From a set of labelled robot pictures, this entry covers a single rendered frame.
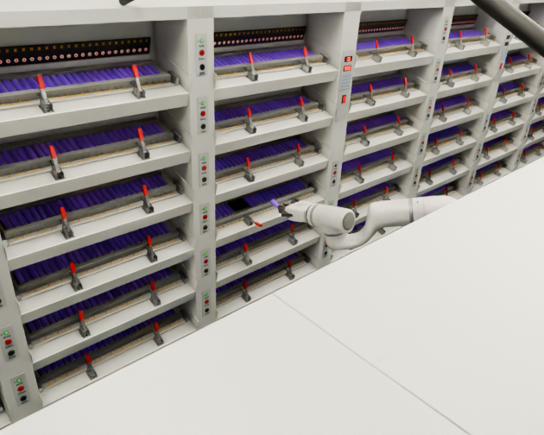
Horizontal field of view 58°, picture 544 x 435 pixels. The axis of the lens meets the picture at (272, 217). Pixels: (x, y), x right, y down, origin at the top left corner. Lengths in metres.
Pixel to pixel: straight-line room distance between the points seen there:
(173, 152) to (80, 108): 0.34
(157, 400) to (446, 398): 0.12
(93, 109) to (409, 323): 1.29
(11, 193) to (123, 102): 0.39
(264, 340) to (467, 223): 0.19
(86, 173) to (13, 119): 0.25
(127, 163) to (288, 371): 1.38
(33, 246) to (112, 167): 0.32
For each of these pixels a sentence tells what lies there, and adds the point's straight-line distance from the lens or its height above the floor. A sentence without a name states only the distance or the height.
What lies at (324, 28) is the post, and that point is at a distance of 2.11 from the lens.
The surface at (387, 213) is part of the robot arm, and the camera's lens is 1.63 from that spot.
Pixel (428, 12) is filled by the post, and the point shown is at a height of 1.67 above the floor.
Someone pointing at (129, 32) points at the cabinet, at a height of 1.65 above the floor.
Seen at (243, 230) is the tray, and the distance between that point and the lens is 1.95.
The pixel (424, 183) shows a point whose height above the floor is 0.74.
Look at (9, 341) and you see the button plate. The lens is 1.67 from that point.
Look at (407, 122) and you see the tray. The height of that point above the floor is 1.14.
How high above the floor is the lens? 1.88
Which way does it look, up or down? 28 degrees down
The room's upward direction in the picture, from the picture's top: 3 degrees clockwise
